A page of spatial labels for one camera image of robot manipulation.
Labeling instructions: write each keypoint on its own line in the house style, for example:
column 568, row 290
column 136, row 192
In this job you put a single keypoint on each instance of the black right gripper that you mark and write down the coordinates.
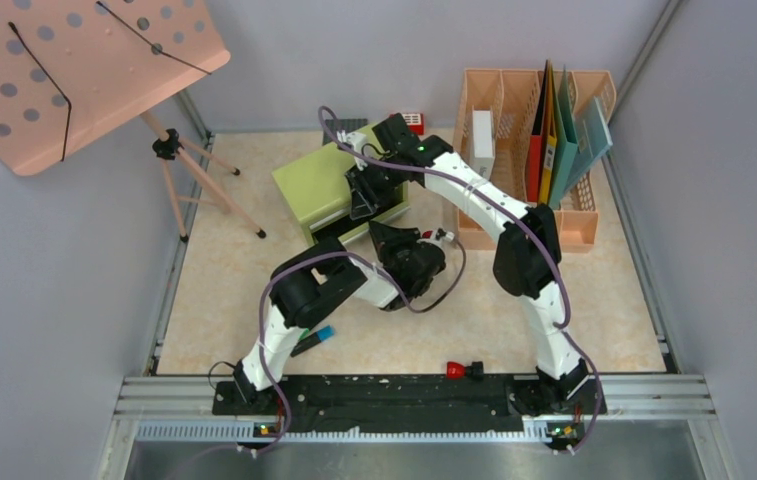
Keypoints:
column 360, row 181

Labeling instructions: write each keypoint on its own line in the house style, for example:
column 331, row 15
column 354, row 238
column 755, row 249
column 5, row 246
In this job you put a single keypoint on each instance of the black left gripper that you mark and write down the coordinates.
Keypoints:
column 388, row 239

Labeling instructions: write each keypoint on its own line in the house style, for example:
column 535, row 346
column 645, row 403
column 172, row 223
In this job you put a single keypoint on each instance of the green metal drawer cabinet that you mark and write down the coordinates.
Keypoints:
column 317, row 193

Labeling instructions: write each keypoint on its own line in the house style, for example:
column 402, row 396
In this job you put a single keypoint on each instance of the red black dumbbell half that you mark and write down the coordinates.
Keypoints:
column 473, row 371

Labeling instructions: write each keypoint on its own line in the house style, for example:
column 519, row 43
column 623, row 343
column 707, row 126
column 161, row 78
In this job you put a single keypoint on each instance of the white paper booklet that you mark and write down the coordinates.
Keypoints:
column 481, row 147

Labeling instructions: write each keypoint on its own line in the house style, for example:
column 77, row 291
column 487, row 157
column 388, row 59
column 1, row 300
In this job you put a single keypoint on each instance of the yellow plastic clip folder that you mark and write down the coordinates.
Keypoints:
column 548, row 134

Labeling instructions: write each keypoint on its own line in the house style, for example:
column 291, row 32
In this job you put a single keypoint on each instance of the light blue hardcover book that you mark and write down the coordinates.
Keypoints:
column 594, row 140

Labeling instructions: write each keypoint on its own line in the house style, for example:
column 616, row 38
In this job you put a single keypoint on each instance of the teal plastic folder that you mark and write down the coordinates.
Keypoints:
column 566, row 147

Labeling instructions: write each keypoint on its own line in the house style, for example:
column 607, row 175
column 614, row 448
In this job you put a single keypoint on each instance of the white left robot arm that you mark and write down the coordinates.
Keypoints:
column 309, row 287

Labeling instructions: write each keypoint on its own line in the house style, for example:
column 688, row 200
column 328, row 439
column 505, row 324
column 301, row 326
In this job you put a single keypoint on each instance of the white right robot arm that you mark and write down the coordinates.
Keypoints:
column 527, row 250

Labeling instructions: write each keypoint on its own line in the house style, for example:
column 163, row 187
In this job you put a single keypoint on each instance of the gray lego baseplate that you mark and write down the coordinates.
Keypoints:
column 345, row 124

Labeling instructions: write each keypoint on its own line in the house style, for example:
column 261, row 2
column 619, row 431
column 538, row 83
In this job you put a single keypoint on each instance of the red small box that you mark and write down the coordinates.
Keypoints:
column 415, row 122

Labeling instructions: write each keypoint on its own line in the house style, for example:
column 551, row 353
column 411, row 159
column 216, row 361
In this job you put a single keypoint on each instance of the black blue highlighter marker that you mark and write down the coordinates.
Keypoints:
column 312, row 340

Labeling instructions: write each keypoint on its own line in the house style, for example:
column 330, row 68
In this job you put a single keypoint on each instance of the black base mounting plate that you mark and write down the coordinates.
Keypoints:
column 415, row 404

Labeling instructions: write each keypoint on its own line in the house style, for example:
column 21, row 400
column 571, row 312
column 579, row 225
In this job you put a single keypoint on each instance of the red folder in organizer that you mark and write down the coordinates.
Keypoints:
column 533, row 160

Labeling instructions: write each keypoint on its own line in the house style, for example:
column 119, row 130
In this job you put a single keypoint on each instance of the pink music stand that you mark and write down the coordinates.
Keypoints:
column 72, row 72

